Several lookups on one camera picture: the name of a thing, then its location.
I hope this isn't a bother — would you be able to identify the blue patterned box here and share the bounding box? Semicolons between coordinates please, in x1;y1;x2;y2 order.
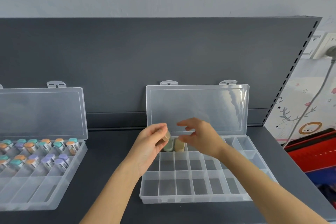
305;169;336;204

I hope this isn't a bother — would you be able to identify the red plastic case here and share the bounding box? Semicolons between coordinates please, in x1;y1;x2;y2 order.
285;128;336;173

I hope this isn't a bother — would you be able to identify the clear plastic organizer box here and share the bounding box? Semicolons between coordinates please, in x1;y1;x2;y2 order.
139;80;279;204
0;81;89;211

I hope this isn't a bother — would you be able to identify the green capped tube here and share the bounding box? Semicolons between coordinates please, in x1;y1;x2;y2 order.
163;138;174;153

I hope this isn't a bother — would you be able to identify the grey power cable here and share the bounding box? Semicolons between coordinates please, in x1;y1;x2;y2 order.
282;58;336;149

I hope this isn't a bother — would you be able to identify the white wall socket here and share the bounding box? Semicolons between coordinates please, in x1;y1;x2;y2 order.
312;32;336;60

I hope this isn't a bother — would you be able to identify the white wall switch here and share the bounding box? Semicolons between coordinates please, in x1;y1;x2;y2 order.
301;32;325;59

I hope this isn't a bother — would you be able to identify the grey power plug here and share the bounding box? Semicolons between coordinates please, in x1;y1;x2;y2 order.
325;45;336;61

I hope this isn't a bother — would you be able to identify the person's left hand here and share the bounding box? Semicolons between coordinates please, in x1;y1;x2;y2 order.
127;123;169;177

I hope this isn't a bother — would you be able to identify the person's right forearm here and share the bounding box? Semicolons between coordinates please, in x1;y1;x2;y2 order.
217;144;330;224

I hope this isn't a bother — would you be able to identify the person's left forearm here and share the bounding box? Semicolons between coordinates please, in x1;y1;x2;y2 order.
79;158;144;224

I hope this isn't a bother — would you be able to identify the group of coloured capped tubes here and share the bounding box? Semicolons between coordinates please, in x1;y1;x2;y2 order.
0;137;81;173

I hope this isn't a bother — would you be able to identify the person's right hand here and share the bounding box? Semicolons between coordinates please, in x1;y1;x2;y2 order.
177;118;228;159

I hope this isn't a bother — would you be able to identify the dark grey shelf back panel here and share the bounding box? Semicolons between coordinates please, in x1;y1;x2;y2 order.
0;16;323;130

